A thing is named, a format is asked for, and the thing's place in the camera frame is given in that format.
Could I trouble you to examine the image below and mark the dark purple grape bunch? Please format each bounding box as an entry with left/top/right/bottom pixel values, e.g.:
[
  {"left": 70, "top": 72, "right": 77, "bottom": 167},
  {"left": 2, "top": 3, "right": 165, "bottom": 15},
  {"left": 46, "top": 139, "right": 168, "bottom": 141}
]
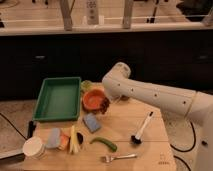
[{"left": 100, "top": 98, "right": 110, "bottom": 114}]

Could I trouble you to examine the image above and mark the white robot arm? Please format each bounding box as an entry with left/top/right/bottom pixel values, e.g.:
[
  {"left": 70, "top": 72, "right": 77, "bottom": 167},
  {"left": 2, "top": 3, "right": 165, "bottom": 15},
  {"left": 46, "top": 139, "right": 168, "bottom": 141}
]
[{"left": 102, "top": 62, "right": 213, "bottom": 171}]

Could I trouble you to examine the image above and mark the green plastic tray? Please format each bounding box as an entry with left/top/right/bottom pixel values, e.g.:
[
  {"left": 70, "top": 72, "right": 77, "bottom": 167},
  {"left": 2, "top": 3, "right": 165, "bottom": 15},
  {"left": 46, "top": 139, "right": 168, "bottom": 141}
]
[{"left": 33, "top": 77, "right": 81, "bottom": 122}]

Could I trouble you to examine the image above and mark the orange bowl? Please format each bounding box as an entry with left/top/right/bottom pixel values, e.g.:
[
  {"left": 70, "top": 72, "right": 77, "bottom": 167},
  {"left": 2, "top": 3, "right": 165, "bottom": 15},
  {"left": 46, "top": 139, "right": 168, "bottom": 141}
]
[{"left": 82, "top": 89, "right": 105, "bottom": 110}]

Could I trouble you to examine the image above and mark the green lime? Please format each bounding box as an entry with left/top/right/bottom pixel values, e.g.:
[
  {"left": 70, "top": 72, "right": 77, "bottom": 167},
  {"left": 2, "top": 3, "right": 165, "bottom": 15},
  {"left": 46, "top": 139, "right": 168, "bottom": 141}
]
[{"left": 81, "top": 80, "right": 92, "bottom": 92}]

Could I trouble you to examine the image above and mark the black white dish brush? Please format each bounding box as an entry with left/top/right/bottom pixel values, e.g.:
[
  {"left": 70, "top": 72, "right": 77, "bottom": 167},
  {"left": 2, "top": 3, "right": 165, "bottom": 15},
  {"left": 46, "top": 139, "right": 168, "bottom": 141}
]
[{"left": 131, "top": 112, "right": 153, "bottom": 145}]

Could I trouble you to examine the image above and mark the green chili pepper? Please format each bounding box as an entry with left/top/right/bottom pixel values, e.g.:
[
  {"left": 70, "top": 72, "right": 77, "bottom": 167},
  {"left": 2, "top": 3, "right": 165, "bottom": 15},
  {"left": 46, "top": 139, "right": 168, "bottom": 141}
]
[{"left": 90, "top": 137, "right": 117, "bottom": 152}]

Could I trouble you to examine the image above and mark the orange sponge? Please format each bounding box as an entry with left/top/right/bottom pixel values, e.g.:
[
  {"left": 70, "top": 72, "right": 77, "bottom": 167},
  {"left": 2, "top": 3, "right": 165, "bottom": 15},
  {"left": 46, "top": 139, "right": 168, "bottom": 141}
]
[{"left": 59, "top": 134, "right": 69, "bottom": 150}]

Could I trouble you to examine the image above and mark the silver fork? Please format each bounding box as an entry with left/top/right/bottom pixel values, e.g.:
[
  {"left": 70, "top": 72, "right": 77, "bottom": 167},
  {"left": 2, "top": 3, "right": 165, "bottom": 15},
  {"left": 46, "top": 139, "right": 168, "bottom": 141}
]
[{"left": 100, "top": 154, "right": 137, "bottom": 163}]

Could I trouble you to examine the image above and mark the grey blue sponge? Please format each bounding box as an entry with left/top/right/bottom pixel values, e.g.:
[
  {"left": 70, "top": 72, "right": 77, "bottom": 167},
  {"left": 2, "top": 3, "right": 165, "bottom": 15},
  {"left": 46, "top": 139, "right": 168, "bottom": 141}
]
[{"left": 46, "top": 128, "right": 61, "bottom": 149}]

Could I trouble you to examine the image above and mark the white remote control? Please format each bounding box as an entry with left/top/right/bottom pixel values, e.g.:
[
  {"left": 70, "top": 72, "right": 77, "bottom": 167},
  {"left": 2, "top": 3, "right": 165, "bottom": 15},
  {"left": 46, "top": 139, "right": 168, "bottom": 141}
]
[{"left": 86, "top": 0, "right": 99, "bottom": 25}]

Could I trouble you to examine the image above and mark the white paper cup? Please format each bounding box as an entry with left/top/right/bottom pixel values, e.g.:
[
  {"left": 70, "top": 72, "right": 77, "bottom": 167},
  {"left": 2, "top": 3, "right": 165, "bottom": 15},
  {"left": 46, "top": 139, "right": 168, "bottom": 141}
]
[{"left": 22, "top": 136, "right": 45, "bottom": 159}]

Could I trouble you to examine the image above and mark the black cable right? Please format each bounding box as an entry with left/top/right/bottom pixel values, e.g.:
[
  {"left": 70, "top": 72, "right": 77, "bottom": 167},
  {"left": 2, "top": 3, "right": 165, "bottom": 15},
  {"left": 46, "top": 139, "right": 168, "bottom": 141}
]
[{"left": 169, "top": 121, "right": 198, "bottom": 171}]

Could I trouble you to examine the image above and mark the black cable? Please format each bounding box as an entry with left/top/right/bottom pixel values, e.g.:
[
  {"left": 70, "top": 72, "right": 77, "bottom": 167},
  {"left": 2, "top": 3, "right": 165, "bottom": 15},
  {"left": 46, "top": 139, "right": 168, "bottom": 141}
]
[
  {"left": 0, "top": 112, "right": 28, "bottom": 141},
  {"left": 169, "top": 121, "right": 198, "bottom": 171}
]

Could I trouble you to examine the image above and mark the black cable left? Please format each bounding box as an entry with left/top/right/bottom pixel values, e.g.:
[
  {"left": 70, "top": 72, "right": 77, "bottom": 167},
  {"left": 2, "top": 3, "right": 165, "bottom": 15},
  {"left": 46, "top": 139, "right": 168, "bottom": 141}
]
[{"left": 0, "top": 112, "right": 28, "bottom": 141}]

